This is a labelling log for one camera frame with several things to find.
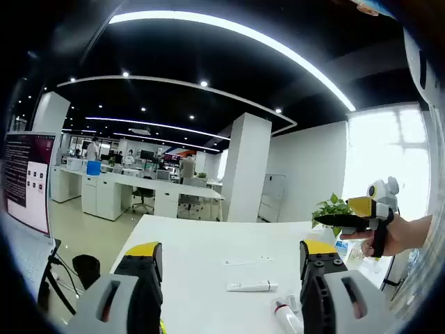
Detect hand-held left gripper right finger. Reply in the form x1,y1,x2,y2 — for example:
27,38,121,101
299,239,401,334

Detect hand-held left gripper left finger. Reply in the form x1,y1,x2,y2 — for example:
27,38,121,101
67,241,164,334

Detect small white skincare pump bottle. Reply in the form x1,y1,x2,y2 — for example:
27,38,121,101
284,289,300,311

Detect red collar white skincare bottle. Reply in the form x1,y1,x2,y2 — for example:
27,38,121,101
270,296,304,334

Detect white skincare tube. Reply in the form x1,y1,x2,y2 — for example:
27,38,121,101
225,280,280,292

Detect person's right hand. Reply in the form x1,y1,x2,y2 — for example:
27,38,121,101
339,214,404,259

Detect blue white tissue pack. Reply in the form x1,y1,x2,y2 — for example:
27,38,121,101
334,239,351,259

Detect green potted plant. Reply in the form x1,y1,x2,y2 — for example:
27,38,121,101
311,193,353,238

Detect black round object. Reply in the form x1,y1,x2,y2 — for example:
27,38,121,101
71,254,102,290

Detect white filing cabinet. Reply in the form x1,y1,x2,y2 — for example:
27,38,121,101
258,173,286,223

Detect black office chair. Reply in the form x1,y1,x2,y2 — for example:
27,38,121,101
131,186,156,215

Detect long white office desk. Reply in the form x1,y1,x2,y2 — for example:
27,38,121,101
51,164,225,222

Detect white worn device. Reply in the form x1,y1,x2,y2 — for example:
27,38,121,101
402,19,445,107

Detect grey office chair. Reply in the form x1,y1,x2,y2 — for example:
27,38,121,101
176,177,207,221

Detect black laptop cable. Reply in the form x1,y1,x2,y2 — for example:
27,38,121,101
47,255,78,315

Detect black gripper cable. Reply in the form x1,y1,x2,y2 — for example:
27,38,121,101
380,255,398,292

